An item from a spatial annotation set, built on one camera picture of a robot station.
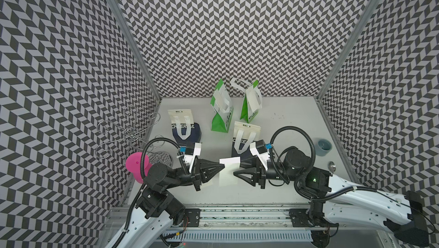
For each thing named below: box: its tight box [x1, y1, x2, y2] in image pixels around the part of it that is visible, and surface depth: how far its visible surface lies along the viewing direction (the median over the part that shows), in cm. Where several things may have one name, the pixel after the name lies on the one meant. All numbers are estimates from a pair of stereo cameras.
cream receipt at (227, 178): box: [218, 156, 241, 187], surface depth 56 cm
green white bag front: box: [210, 78, 234, 134], surface depth 96 cm
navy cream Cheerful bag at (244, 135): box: [231, 121, 262, 164], surface depth 75 cm
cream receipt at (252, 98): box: [245, 88, 259, 113], surface depth 93 cm
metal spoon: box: [328, 161, 337, 174], surface depth 88 cm
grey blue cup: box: [314, 138, 333, 157], surface depth 91 cm
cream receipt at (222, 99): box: [213, 83, 232, 114], surface depth 98 cm
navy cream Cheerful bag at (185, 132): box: [167, 109, 202, 147], surface depth 86 cm
